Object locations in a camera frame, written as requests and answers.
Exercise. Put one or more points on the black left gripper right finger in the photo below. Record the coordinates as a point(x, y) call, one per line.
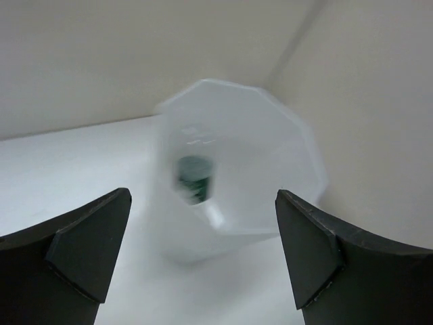
point(342, 274)

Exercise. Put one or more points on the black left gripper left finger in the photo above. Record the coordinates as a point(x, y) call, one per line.
point(59, 271)

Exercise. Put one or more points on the clear green label bottle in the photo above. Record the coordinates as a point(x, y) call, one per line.
point(194, 162)

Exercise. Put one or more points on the white octagonal plastic bin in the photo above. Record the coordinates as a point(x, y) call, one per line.
point(263, 147)

